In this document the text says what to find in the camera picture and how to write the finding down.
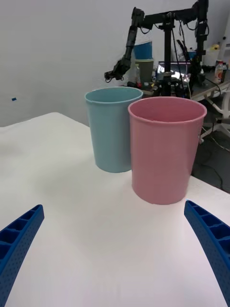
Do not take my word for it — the wood edged desk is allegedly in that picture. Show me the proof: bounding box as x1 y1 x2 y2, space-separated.
119 71 230 103

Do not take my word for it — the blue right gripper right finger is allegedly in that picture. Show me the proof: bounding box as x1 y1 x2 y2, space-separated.
184 200 230 307

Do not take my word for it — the white office chair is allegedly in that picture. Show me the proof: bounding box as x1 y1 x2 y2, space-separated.
199 35 230 144

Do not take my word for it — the plastic bottle orange label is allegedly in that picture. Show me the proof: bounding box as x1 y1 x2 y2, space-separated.
214 60 228 84

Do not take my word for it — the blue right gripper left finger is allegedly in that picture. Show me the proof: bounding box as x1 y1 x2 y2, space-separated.
0 204 45 307

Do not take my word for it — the pale blue plastic bin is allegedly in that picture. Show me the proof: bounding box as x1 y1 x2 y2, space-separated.
84 86 144 174

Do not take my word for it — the grey-green plastic bin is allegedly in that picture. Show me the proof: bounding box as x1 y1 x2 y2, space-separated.
134 59 154 85

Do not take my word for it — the black tripod stand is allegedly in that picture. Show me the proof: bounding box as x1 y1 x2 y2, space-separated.
143 7 199 98

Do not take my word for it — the pink plastic bin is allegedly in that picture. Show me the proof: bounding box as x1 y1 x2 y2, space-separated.
127 96 207 205

